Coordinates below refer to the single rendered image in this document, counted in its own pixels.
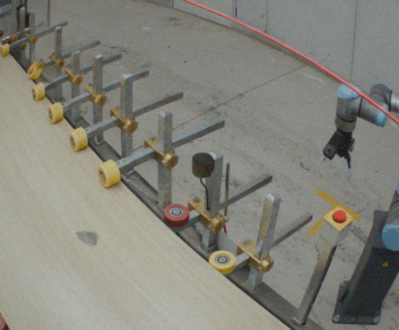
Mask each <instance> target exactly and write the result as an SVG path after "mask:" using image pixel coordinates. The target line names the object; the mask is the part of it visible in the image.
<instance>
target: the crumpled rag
mask: <svg viewBox="0 0 399 330"><path fill-rule="evenodd" d="M76 234H77V236H78V238H79V240H81V241H84V242H86V243H87V245H89V246H94V245H97V244H98V243H97V241H96V240H97V239H99V238H100V235H99V234H98V233H97V232H95V231H90V232H87V231H86V230H83V231H77V232H76Z"/></svg>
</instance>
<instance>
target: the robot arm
mask: <svg viewBox="0 0 399 330"><path fill-rule="evenodd" d="M337 95H338V98H337V110H336V112H335V113H336V115H335V121H334V123H335V124H336V128H337V129H336V131H335V132H334V134H333V135H332V137H331V138H330V140H329V141H328V143H327V144H326V146H325V147H324V149H323V153H322V156H321V162H322V161H324V159H325V158H328V159H329V160H332V159H333V157H334V156H335V155H336V154H337V155H338V156H339V157H340V158H341V157H344V160H343V165H344V167H345V173H346V177H347V179H348V180H350V177H351V171H352V169H353V167H354V161H351V157H350V154H349V153H348V152H349V151H350V153H351V152H352V151H353V148H354V141H355V139H354V138H352V132H353V131H354V130H355V127H356V118H357V117H359V118H361V119H364V120H366V121H368V122H371V123H372V124H375V125H376V126H378V127H382V128H383V127H384V126H385V123H386V121H387V115H386V114H385V113H383V112H382V111H381V110H380V109H378V108H377V107H375V106H374V105H373V104H372V103H370V102H368V101H367V100H366V99H364V98H363V97H362V96H360V95H359V94H357V93H356V92H355V91H353V90H352V89H350V88H349V87H348V86H346V85H344V84H341V85H340V86H339V91H338V94H337ZM368 98H370V99H371V100H373V101H374V102H375V103H376V104H378V105H379V106H381V107H382V108H383V109H384V110H386V111H387V112H393V113H397V114H399V93H397V92H394V91H393V90H390V89H388V87H387V86H386V85H385V84H383V83H381V82H377V83H375V84H374V85H373V86H372V88H371V90H370V94H369V97H368ZM351 139H353V140H352V141H351ZM352 144H353V147H352ZM379 233H380V235H381V237H382V241H383V244H384V246H385V247H386V248H387V249H390V250H392V251H398V250H399V182H398V184H397V186H396V189H395V192H394V195H393V198H392V201H391V205H390V207H389V210H388V213H387V214H386V215H385V216H384V217H383V219H382V221H381V222H380V225H379Z"/></svg>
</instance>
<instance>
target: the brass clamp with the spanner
mask: <svg viewBox="0 0 399 330"><path fill-rule="evenodd" d="M198 197H199V199H200V201H199V202H198V203H195V202H194V199H192V200H190V201H188V205H187V208H188V210H189V212H190V211H192V210H195V211H197V212H198V213H199V214H200V221H199V223H201V224H202V225H203V226H204V227H205V228H207V229H208V230H209V231H210V230H213V231H214V232H218V231H220V230H222V229H223V227H224V226H225V220H224V219H223V218H222V214H221V213H220V212H219V214H218V215H216V216H214V217H212V218H209V217H208V216H207V215H206V214H205V213H204V201H205V200H204V199H203V198H202V197H201V196H198Z"/></svg>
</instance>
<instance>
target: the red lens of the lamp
mask: <svg viewBox="0 0 399 330"><path fill-rule="evenodd" d="M196 154H197V153H196ZM208 154H209V153H208ZM209 155H210V154H209ZM194 156H195V155H193V157H194ZM193 157H192V167H193V168H194V169H195V170H197V171H208V170H210V169H211V168H212V166H213V157H212V161H211V163H209V164H204V165H202V164H197V163H196V162H195V161H194V160H193Z"/></svg>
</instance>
